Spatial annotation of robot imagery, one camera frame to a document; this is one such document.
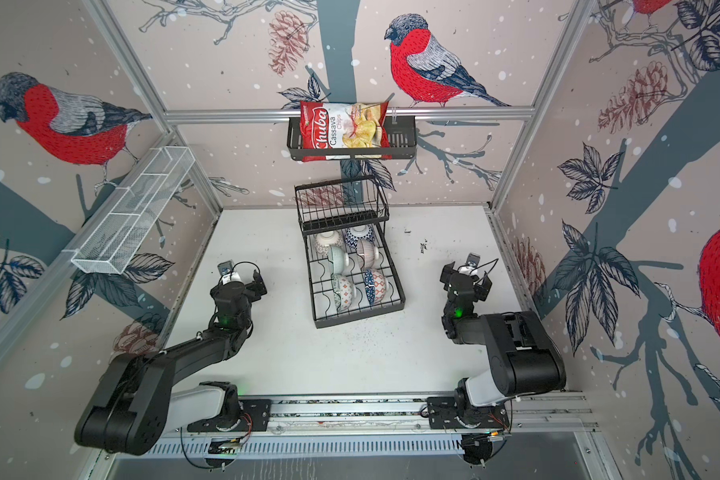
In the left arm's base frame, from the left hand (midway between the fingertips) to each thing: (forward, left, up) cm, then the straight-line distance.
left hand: (239, 275), depth 87 cm
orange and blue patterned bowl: (+20, -35, -5) cm, 40 cm away
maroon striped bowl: (+9, -38, -2) cm, 39 cm away
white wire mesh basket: (-2, +23, +19) cm, 30 cm away
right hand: (+2, -69, -2) cm, 69 cm away
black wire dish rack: (+9, -33, -9) cm, 35 cm away
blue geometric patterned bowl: (-4, -41, -1) cm, 41 cm away
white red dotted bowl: (+18, -24, -5) cm, 30 cm away
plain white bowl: (+7, -29, -3) cm, 30 cm away
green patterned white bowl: (-5, -31, -1) cm, 32 cm away
